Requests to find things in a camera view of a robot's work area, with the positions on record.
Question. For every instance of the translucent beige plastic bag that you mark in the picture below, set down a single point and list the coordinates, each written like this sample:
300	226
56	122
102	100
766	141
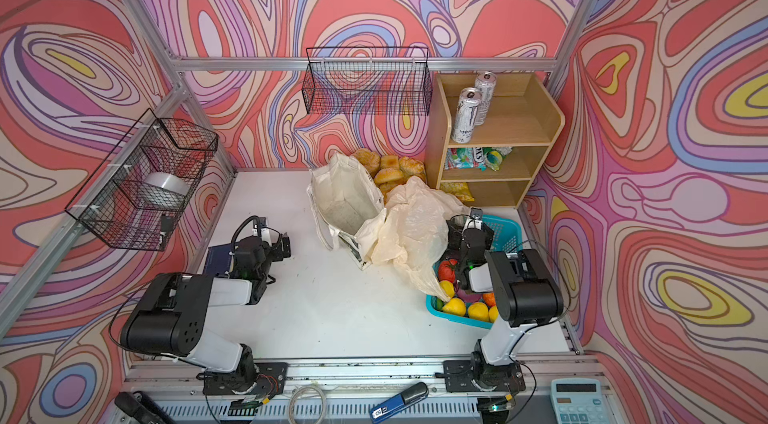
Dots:
414	234

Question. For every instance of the yellow toy lemon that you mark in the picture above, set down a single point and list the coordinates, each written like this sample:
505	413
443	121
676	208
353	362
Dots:
478	311
455	307

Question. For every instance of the white canvas tote bag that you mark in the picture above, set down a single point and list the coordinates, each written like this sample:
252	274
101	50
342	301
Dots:
347	207

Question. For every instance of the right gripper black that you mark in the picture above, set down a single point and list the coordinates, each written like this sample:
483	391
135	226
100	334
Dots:
455	233

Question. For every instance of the silver tape roll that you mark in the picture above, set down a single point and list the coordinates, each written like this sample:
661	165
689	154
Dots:
163	190

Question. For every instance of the silver pink drink can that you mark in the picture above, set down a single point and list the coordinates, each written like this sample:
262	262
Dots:
486	84

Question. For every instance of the wooden shelf unit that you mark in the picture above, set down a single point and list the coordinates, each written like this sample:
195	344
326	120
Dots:
522	116

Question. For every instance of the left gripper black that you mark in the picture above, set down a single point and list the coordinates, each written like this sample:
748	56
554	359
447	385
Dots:
276	252

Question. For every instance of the yellow chips bag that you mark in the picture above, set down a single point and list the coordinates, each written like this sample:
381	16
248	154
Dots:
460	190

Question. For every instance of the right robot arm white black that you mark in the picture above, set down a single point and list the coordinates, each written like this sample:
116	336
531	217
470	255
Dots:
526	297

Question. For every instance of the blue black handheld tool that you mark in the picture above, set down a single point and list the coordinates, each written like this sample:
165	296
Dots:
398	403

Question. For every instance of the sugared bread roll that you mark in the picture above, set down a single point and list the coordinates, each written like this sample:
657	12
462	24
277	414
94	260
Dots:
370	160

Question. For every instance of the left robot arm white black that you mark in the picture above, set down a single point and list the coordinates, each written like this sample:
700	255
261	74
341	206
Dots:
171	318

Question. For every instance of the red toy tomato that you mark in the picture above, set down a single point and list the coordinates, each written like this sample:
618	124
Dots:
446	270

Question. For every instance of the white energy drink can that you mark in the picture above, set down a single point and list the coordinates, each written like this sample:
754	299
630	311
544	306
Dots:
465	116

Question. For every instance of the yellow toy lemon right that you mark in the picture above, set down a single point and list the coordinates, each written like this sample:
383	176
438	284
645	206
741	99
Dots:
478	311

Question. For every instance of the black wire basket left wall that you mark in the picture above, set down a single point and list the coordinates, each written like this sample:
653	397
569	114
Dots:
160	163

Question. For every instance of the oval bread bun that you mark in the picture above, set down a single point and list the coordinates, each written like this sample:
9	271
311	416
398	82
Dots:
389	175

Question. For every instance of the dark blue notebook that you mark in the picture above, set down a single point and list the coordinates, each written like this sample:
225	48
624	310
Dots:
218	261

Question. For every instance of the green snack packet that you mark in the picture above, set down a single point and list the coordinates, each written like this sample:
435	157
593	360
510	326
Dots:
482	158

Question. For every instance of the black wire basket wall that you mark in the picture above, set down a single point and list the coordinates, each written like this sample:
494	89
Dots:
160	163
367	80

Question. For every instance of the black wire basket back wall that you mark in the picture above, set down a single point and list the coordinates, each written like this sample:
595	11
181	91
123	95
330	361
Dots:
367	80

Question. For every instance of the white calculator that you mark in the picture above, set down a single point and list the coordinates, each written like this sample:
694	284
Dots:
579	401

